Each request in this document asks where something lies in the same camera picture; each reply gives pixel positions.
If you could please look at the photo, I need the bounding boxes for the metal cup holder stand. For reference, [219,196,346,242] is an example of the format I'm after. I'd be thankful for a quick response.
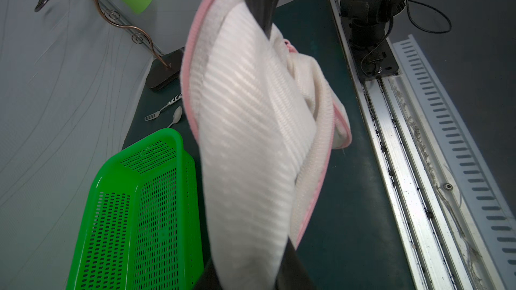
[34,0,185,92]

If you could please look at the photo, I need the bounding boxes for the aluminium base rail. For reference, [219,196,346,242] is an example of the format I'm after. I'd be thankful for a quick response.
[329,0,503,289]

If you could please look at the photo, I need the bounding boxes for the white slotted cable duct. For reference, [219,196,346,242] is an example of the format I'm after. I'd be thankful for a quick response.
[393,35,515,289]

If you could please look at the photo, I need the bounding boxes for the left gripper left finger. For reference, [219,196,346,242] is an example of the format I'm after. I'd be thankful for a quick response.
[192,259,223,290]

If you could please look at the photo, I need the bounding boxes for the green plastic basket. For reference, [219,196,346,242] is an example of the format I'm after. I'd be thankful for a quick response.
[67,129,204,289]

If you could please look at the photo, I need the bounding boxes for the round white mesh bag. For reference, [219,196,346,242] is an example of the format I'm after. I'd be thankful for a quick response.
[180,0,352,289]

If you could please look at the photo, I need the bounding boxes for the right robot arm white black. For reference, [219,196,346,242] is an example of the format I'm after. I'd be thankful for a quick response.
[245,0,405,80]

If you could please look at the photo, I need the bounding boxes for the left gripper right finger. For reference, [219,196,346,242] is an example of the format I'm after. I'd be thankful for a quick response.
[275,239,316,290]

